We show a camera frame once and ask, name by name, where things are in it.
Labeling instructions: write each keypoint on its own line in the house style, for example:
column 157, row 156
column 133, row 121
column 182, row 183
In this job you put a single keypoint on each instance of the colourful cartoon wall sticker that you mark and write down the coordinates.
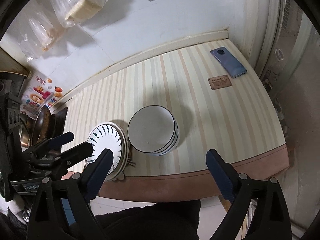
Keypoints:
column 40, row 91

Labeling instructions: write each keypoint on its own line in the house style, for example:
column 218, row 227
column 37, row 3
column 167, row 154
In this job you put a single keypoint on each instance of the steel pot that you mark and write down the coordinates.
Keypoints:
column 25, row 130

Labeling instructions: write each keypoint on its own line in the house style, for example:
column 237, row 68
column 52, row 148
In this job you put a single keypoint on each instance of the black induction cooktop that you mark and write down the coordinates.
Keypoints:
column 57, row 123

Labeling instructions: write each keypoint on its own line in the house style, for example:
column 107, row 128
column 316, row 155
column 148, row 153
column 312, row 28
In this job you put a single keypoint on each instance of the blue smartphone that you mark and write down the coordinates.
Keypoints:
column 229, row 62

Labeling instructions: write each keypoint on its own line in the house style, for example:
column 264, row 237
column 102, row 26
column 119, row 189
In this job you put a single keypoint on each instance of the brown label on mat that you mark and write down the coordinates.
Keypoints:
column 219, row 82

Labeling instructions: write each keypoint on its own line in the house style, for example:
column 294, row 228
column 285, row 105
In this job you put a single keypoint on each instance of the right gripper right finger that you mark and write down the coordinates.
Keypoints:
column 224, row 174

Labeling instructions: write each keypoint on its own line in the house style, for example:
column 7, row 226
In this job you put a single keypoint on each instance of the white plate red rim pattern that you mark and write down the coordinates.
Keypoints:
column 122, row 152

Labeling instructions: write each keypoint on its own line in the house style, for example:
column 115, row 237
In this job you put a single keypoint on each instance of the dark frying pan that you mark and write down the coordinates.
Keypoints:
column 44, row 126

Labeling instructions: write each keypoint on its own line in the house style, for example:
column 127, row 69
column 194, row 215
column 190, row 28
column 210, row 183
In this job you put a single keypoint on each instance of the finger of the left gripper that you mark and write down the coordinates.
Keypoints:
column 40, row 149
column 69, row 158

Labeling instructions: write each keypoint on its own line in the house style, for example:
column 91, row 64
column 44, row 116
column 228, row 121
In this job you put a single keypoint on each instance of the white bowl dark rim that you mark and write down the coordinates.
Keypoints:
column 153, row 130

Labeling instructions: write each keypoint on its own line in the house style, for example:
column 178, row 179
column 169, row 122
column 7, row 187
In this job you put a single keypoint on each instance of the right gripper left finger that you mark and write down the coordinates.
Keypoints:
column 95, row 174

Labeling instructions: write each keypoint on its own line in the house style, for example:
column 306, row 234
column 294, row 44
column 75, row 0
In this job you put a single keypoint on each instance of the white plate blue ray pattern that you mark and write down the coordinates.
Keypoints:
column 105, row 136

